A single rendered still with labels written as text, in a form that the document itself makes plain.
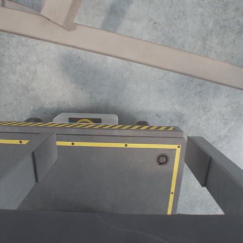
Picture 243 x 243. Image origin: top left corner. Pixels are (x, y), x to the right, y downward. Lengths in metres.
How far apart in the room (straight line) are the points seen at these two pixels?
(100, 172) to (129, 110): 0.36
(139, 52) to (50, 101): 0.52
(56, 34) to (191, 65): 0.38
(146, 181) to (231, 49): 0.68
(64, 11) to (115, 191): 0.52
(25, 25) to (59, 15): 0.13
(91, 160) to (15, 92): 0.54
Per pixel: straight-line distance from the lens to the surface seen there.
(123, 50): 0.51
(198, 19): 0.89
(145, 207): 0.66
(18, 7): 0.73
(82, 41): 0.52
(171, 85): 0.84
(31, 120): 0.82
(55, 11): 0.49
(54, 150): 0.17
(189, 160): 0.17
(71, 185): 0.62
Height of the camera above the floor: 0.80
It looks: 74 degrees down
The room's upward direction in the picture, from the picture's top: 179 degrees clockwise
